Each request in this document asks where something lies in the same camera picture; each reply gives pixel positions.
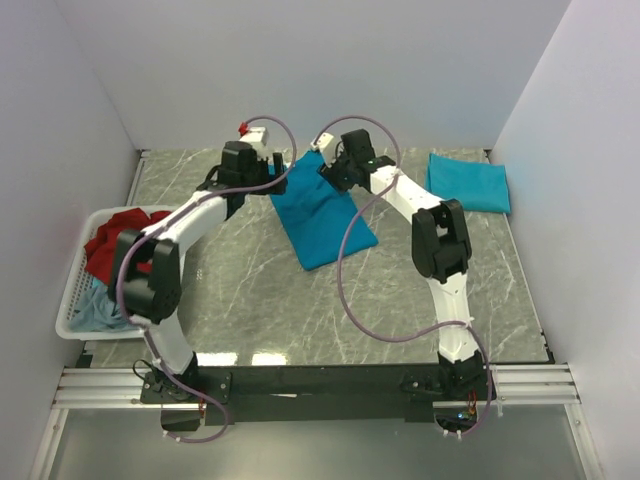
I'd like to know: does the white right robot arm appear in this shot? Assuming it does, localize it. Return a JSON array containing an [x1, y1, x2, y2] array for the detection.
[[311, 129, 487, 399]]

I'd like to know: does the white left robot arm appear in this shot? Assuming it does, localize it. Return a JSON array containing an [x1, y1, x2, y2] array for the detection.
[[108, 140, 287, 402]]

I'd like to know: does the folded teal t shirt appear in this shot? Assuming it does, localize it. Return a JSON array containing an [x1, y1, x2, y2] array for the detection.
[[425, 153, 511, 214]]

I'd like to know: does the red t shirt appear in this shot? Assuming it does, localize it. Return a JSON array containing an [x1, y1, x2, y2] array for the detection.
[[84, 208, 171, 285]]

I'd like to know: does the light blue t shirt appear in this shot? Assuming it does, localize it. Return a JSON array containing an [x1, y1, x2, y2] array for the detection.
[[69, 282, 133, 333]]

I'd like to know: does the white plastic laundry basket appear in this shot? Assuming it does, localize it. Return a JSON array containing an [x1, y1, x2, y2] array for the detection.
[[55, 205, 174, 341]]

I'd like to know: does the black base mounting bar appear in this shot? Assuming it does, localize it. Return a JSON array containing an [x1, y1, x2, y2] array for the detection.
[[140, 363, 496, 432]]

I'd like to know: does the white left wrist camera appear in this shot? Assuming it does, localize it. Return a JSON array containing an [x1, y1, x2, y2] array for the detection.
[[238, 122, 269, 157]]

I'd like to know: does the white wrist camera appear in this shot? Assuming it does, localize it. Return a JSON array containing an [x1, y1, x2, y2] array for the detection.
[[310, 132, 337, 165], [238, 122, 269, 157]]

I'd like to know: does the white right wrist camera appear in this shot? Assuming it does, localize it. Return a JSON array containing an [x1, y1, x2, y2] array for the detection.
[[310, 132, 337, 165]]

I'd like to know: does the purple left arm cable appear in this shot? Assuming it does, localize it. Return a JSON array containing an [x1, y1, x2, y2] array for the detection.
[[112, 114, 298, 444]]

